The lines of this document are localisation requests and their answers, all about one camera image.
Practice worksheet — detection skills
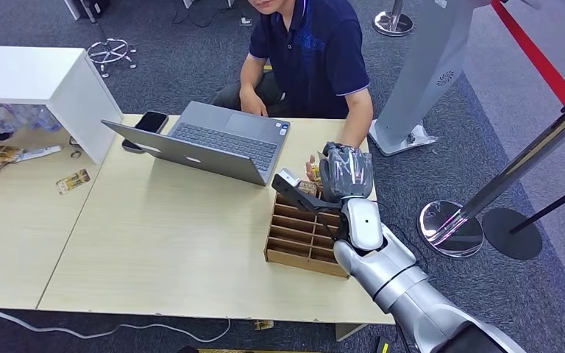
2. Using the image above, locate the white floor cable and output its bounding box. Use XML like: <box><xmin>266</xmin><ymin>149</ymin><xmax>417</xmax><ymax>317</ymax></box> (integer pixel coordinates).
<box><xmin>0</xmin><ymin>292</ymin><xmax>232</xmax><ymax>344</ymax></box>

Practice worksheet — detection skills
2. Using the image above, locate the chrome stanchion post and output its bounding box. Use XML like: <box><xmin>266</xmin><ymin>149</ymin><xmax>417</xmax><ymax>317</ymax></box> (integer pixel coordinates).
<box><xmin>417</xmin><ymin>92</ymin><xmax>565</xmax><ymax>259</ymax></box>

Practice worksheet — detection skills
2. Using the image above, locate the grey laptop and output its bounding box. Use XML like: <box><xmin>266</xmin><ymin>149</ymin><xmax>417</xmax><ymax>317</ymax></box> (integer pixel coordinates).
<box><xmin>100</xmin><ymin>101</ymin><xmax>292</xmax><ymax>187</ymax></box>

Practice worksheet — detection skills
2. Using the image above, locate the chrome stanchion base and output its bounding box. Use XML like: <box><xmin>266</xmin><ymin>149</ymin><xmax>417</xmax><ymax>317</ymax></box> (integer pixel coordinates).
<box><xmin>372</xmin><ymin>0</ymin><xmax>414</xmax><ymax>38</ymax></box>

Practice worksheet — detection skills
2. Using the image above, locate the person's right hand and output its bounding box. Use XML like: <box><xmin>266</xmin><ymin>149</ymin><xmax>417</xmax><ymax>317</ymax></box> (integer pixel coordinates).
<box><xmin>239</xmin><ymin>90</ymin><xmax>270</xmax><ymax>118</ymax></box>

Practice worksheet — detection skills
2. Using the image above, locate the white shelf unit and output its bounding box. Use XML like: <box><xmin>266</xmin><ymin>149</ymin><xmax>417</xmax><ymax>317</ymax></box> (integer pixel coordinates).
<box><xmin>0</xmin><ymin>45</ymin><xmax>124</xmax><ymax>165</ymax></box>

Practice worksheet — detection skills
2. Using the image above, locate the person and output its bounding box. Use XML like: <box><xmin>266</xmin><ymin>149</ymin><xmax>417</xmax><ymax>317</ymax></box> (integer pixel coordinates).
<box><xmin>209</xmin><ymin>0</ymin><xmax>374</xmax><ymax>184</ymax></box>

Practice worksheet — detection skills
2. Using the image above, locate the grey kiosk stand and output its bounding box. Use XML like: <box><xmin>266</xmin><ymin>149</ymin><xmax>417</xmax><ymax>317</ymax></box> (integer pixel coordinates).
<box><xmin>368</xmin><ymin>0</ymin><xmax>475</xmax><ymax>157</ymax></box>

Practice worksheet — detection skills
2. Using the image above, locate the chrome chair base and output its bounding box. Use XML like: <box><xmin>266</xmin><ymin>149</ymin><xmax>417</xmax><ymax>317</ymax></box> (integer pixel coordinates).
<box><xmin>85</xmin><ymin>38</ymin><xmax>138</xmax><ymax>79</ymax></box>

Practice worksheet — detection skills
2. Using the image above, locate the red barrier belt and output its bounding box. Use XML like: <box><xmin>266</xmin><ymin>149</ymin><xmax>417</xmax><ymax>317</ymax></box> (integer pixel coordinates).
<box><xmin>489</xmin><ymin>0</ymin><xmax>565</xmax><ymax>160</ymax></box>

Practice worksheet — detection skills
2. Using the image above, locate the black stanchion post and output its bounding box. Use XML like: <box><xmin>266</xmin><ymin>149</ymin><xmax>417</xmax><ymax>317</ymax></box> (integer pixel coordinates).
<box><xmin>481</xmin><ymin>175</ymin><xmax>565</xmax><ymax>261</ymax></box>

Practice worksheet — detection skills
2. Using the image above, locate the brown wooden card organizer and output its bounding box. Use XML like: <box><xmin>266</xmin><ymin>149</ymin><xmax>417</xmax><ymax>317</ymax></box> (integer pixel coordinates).
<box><xmin>263</xmin><ymin>182</ymin><xmax>351</xmax><ymax>279</ymax></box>

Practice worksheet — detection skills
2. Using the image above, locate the single brown card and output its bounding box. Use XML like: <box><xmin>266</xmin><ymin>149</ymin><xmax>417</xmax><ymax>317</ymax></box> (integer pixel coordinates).
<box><xmin>55</xmin><ymin>168</ymin><xmax>91</xmax><ymax>196</ymax></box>

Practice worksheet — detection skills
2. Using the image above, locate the person's left hand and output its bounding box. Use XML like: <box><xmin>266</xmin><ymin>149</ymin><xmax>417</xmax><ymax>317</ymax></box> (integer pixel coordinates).
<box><xmin>305</xmin><ymin>154</ymin><xmax>324</xmax><ymax>184</ymax></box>

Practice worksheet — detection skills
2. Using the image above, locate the black smartphone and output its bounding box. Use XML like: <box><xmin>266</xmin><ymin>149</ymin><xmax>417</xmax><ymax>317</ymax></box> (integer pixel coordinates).
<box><xmin>121</xmin><ymin>110</ymin><xmax>170</xmax><ymax>155</ymax></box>

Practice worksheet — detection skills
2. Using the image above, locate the table leg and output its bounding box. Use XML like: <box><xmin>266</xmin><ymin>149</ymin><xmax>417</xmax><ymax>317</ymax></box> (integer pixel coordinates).
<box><xmin>335</xmin><ymin>323</ymin><xmax>367</xmax><ymax>342</ymax></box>

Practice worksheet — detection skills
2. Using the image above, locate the black floor cable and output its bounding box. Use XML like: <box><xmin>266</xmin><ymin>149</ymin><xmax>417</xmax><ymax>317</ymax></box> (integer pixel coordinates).
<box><xmin>171</xmin><ymin>0</ymin><xmax>230</xmax><ymax>29</ymax></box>

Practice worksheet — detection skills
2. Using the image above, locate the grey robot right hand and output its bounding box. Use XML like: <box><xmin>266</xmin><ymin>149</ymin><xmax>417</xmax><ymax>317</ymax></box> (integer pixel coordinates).
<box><xmin>318</xmin><ymin>141</ymin><xmax>375</xmax><ymax>204</ymax></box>

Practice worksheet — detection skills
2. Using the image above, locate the clear plastic bottles pack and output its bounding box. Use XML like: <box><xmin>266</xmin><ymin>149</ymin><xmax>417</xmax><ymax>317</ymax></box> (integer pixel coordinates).
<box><xmin>0</xmin><ymin>102</ymin><xmax>63</xmax><ymax>134</ymax></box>

